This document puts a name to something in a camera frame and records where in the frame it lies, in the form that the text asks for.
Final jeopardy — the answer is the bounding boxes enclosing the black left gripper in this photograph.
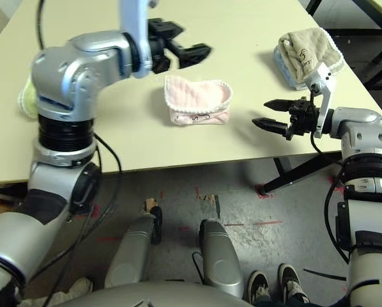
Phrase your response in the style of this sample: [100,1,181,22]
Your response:
[147,18,213,74]

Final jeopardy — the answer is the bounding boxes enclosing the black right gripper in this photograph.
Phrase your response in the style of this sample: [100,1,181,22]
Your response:
[251,96,321,142]

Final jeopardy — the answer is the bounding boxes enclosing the pink towel with embroidery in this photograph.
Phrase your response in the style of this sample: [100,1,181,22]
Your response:
[164,75,234,126]

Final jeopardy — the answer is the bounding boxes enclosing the light blue towel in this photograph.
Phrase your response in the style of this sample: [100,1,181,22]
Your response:
[273,44,307,91]

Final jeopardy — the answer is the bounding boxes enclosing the beige towel with white edge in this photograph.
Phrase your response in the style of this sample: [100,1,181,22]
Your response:
[279,27,345,86]

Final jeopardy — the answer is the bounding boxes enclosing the green towel with white edge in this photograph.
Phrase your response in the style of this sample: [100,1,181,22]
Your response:
[17,78,40,119]

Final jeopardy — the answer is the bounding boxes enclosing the black table leg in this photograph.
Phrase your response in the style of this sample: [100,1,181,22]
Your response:
[263,153,344,198]

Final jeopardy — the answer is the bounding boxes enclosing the silver robot right leg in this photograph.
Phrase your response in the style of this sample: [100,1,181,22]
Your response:
[199,219,245,298]

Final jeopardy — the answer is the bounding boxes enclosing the silver robot leg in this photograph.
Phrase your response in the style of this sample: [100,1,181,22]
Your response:
[199,219,245,298]
[105,206,164,288]

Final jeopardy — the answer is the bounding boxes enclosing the black bystander shoe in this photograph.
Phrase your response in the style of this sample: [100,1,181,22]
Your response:
[247,271,270,304]
[279,262,309,303]

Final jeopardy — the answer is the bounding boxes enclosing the silver robot left leg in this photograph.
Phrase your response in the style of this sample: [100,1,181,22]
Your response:
[105,206,164,288]

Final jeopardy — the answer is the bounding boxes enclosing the silver robot torso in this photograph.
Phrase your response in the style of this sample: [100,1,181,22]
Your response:
[55,281,252,307]

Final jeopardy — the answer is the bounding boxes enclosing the white sneaker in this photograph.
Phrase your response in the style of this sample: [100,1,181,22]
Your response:
[18,277,93,307]

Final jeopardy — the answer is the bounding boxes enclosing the black right camera cable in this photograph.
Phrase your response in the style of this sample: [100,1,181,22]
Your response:
[309,89,351,266]

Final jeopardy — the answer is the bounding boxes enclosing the black camera cable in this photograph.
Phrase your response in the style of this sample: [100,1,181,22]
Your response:
[309,89,351,266]
[34,0,47,49]

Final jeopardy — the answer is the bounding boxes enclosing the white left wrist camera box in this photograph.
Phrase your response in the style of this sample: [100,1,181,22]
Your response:
[119,0,158,79]

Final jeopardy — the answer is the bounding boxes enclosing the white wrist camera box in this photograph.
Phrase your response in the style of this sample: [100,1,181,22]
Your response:
[119,0,158,79]
[305,62,337,139]

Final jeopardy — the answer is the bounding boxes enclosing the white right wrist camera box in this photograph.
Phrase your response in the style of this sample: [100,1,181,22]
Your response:
[305,62,337,139]

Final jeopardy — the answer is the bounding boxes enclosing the black metal table frame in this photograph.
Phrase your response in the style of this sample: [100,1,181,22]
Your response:
[305,0,382,90]

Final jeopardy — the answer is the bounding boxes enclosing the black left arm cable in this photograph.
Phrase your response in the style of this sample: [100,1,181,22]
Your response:
[24,132,123,307]

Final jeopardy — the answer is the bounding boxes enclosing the black left camera cable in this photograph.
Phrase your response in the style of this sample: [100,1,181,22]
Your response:
[34,0,47,49]

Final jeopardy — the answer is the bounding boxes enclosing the black cable tie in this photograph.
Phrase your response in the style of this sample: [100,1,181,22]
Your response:
[302,268,348,282]

